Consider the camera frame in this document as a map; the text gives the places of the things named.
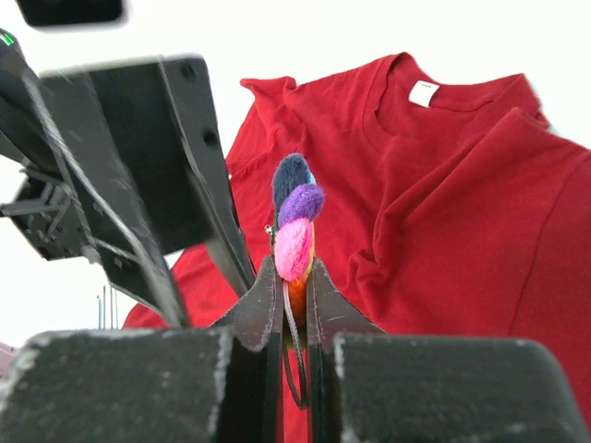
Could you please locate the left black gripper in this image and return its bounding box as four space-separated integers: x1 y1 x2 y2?
1 45 255 328

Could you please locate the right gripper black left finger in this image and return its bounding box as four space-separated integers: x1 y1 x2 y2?
1 258 283 442

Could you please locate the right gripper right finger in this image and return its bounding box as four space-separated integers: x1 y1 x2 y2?
307 260 590 442

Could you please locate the red t-shirt garment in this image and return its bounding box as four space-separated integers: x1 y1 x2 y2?
122 51 591 443

